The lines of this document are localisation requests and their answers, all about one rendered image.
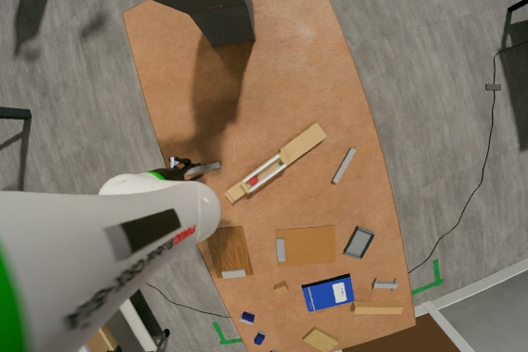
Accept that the blue spiral notebook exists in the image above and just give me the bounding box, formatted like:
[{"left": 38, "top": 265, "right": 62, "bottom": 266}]
[{"left": 301, "top": 273, "right": 355, "bottom": 312}]

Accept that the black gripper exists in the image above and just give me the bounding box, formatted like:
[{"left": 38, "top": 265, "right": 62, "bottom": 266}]
[{"left": 169, "top": 157, "right": 204, "bottom": 182}]

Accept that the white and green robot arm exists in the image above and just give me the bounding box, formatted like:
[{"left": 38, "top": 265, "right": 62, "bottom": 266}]
[{"left": 0, "top": 168, "right": 222, "bottom": 352}]

